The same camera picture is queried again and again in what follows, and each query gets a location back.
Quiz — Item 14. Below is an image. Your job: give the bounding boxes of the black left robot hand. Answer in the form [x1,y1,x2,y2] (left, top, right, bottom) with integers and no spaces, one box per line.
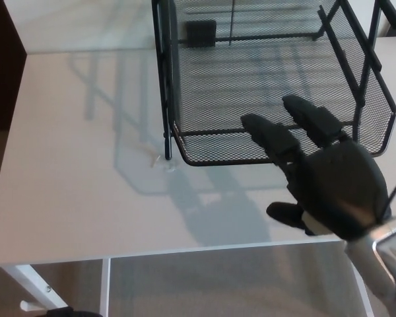
[45,306,98,317]

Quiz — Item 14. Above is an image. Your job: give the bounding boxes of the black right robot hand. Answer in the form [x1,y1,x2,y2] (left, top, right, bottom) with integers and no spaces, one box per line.
[240,94,393,244]

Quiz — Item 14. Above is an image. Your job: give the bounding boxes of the black mesh file tray layer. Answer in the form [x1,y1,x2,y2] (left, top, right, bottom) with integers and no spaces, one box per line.
[170,0,396,167]

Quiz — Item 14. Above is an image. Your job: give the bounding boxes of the black square plate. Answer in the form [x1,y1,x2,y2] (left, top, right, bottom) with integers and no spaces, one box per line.
[185,20,218,48]

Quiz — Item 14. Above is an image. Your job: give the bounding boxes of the dark brown cabinet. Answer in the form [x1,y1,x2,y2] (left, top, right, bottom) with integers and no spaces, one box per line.
[0,0,28,133]

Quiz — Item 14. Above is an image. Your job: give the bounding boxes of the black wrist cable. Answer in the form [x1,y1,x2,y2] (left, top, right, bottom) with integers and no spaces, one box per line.
[379,170,396,221]

